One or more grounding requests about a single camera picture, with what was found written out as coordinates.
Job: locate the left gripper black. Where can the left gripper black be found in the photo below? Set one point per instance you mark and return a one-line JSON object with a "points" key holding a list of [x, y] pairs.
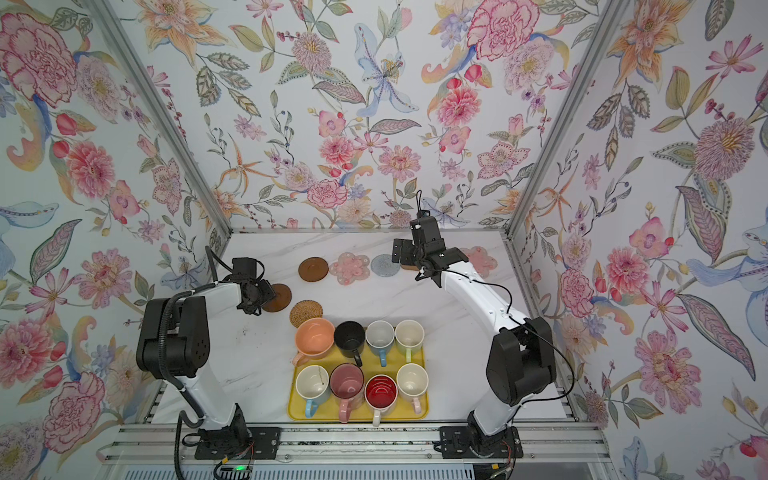
{"points": [[269, 294]]}

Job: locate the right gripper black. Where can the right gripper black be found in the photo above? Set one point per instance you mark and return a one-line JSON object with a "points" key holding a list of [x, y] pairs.
{"points": [[408, 246]]}

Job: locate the grey round coaster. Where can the grey round coaster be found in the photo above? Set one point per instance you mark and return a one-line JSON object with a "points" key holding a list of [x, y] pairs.
{"points": [[383, 266]]}

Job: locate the pink flower coaster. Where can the pink flower coaster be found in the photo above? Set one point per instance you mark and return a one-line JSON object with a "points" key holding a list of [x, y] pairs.
{"points": [[349, 268], [481, 260]]}

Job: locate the dark brown round coaster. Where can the dark brown round coaster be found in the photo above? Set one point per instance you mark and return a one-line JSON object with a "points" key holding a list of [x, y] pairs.
{"points": [[313, 269]]}

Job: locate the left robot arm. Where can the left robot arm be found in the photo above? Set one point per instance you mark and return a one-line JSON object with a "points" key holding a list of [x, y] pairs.
{"points": [[174, 346]]}

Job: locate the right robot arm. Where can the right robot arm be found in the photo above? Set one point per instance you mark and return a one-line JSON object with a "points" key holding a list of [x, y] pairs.
{"points": [[521, 362]]}

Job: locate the brown wooden round coaster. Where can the brown wooden round coaster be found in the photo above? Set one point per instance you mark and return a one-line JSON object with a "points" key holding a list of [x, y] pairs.
{"points": [[282, 299]]}

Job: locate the woven rattan round coaster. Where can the woven rattan round coaster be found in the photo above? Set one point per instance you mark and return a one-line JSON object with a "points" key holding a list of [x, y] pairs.
{"points": [[303, 311]]}

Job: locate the orange mug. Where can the orange mug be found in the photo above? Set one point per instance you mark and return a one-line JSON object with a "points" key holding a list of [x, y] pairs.
{"points": [[313, 340]]}

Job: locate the black mug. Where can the black mug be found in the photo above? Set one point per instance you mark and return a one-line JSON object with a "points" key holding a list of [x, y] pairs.
{"points": [[349, 338]]}

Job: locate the yellow tray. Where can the yellow tray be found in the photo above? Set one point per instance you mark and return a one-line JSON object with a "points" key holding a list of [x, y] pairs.
{"points": [[330, 388]]}

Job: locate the dusty pink mug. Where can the dusty pink mug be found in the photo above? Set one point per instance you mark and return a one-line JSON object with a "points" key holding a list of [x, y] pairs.
{"points": [[347, 386]]}

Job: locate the red interior white mug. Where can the red interior white mug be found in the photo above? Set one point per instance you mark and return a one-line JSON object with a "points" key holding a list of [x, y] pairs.
{"points": [[381, 394]]}

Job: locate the white mug green handle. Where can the white mug green handle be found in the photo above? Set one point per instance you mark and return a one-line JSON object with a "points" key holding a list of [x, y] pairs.
{"points": [[409, 337]]}

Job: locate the white mug blue handle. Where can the white mug blue handle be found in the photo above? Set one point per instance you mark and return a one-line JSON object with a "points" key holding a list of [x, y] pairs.
{"points": [[380, 338]]}

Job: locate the cream mug blue handle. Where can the cream mug blue handle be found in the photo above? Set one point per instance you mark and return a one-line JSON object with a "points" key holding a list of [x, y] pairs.
{"points": [[312, 384]]}

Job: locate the cream mug pink handle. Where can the cream mug pink handle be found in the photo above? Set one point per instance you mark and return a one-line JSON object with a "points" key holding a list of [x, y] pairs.
{"points": [[413, 382]]}

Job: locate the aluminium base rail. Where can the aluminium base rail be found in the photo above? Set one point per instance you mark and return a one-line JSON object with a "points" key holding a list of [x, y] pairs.
{"points": [[559, 450]]}

